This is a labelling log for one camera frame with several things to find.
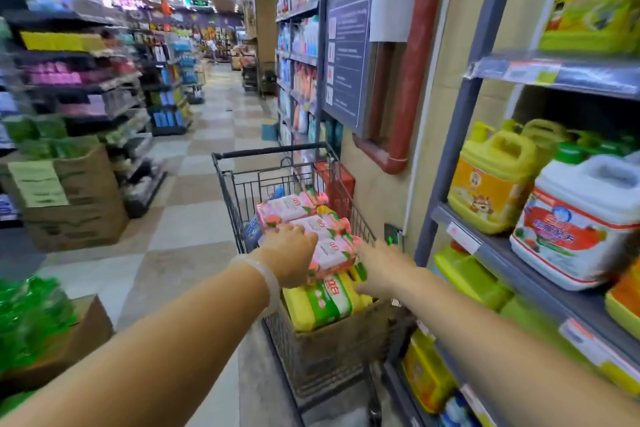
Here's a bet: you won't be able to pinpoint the person's left hand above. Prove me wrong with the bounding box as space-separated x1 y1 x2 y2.
257 226 319 289

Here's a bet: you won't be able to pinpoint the blue packet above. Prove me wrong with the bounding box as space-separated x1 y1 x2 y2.
242 216 266 253

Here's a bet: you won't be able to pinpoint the low brown cardboard box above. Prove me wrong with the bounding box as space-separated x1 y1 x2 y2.
0 294 115 395

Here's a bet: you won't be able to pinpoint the red pipe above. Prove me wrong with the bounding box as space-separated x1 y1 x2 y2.
352 0 452 175

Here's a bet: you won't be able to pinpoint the white bangle bracelet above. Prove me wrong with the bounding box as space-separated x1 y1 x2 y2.
231 254 282 318

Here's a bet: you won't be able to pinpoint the large cardboard box green label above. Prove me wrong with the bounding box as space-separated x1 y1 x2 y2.
0 143 130 253

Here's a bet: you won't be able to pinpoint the green refill pouches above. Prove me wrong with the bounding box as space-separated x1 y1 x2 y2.
433 246 513 313

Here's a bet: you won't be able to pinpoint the white jug with red label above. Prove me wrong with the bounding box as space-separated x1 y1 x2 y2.
509 153 640 292

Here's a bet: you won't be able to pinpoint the blue white bottle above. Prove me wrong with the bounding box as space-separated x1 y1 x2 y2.
439 391 482 427

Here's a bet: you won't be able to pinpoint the yellow green soap pack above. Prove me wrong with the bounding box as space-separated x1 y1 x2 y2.
282 263 374 333

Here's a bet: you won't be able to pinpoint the pile of green packages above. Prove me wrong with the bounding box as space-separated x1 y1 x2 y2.
0 276 77 375

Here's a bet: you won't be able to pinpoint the yellow detergent jug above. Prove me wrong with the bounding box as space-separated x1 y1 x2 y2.
447 121 539 236
520 118 572 164

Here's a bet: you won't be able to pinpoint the brown cardboard box in cart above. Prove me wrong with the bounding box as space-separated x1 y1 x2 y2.
264 299 402 395

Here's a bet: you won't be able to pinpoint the metal wire shopping cart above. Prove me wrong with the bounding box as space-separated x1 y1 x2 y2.
212 142 403 427

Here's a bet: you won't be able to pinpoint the green capped jug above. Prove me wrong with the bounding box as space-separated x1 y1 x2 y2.
554 140 628 165

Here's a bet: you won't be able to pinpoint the long aisle shelf with goods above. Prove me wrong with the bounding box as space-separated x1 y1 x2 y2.
0 0 170 230

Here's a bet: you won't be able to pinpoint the orange yellow detergent pack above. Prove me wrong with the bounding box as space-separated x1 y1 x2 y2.
604 260 640 340

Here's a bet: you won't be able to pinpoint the red box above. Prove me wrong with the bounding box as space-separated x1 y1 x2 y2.
314 160 356 219

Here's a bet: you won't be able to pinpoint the person's left forearm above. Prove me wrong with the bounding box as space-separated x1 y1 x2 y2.
0 253 272 427

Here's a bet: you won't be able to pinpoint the grey metal shelf unit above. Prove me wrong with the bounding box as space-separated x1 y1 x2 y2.
384 0 640 427

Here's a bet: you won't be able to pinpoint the blue goods display shelf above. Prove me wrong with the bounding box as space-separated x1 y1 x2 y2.
148 31 207 137

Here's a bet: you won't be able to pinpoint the dark grey notice board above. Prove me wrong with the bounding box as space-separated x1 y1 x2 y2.
322 0 382 138

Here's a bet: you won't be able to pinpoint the pink soap packet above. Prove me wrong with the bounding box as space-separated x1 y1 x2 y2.
279 213 352 243
307 236 362 283
255 189 329 229

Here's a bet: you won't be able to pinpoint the person's right forearm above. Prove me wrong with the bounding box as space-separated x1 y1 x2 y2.
398 268 640 427

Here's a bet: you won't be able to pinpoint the person's right hand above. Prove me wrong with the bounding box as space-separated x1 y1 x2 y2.
354 241 424 299

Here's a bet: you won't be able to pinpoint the tall shelf with packets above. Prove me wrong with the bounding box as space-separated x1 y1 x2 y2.
274 0 327 147

